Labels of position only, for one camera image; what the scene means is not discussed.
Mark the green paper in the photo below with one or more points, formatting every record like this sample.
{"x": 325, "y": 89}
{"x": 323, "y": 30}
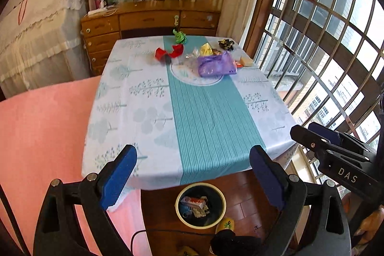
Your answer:
{"x": 180, "y": 37}

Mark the person right hand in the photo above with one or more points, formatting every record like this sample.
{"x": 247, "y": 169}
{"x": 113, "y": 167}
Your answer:
{"x": 364, "y": 225}

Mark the right yellow knitted slipper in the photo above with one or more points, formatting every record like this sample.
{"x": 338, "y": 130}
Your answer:
{"x": 226, "y": 223}

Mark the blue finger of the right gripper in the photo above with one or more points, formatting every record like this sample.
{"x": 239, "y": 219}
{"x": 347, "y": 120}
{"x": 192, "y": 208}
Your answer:
{"x": 310, "y": 140}
{"x": 325, "y": 129}

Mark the clear plastic wrapper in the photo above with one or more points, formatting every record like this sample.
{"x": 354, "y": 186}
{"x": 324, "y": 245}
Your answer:
{"x": 192, "y": 56}

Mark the beige paper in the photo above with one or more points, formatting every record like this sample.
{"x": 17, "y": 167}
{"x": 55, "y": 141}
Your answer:
{"x": 200, "y": 212}

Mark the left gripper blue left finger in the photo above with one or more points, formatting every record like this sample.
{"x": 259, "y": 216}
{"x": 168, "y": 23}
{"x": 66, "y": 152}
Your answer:
{"x": 114, "y": 176}

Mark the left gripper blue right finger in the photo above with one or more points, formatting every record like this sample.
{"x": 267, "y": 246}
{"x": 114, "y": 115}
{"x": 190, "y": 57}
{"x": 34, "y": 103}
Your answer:
{"x": 264, "y": 170}

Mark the wooden desk with drawers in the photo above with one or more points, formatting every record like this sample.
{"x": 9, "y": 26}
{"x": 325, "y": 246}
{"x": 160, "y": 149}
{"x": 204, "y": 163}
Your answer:
{"x": 148, "y": 18}

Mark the white lace covered cabinet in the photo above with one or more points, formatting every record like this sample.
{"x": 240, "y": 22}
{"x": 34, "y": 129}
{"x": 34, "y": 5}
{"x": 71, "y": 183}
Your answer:
{"x": 41, "y": 45}

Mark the yellow paper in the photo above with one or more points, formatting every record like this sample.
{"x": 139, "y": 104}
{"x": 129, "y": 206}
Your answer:
{"x": 206, "y": 50}

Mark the purple plastic bag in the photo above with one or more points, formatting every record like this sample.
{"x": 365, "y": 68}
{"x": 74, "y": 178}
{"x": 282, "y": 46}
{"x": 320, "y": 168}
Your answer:
{"x": 216, "y": 65}

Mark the dark floral wrapper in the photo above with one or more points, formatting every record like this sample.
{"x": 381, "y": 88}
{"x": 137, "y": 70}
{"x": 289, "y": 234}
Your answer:
{"x": 226, "y": 44}

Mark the blue face mask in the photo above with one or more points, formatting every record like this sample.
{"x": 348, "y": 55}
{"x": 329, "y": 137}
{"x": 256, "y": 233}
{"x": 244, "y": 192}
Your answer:
{"x": 185, "y": 211}

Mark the blue white patterned tablecloth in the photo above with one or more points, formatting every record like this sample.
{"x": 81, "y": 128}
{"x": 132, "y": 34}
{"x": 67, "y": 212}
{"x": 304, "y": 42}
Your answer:
{"x": 185, "y": 128}

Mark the left yellow knitted slipper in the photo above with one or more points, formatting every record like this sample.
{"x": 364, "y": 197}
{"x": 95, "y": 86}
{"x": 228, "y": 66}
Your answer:
{"x": 186, "y": 251}

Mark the blue trash bin cream rim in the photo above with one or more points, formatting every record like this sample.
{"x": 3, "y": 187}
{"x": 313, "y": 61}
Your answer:
{"x": 215, "y": 201}

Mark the red paper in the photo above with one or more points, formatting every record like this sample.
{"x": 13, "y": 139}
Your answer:
{"x": 163, "y": 55}

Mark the yellow knitted slipper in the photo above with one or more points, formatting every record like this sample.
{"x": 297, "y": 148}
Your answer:
{"x": 186, "y": 251}
{"x": 226, "y": 223}

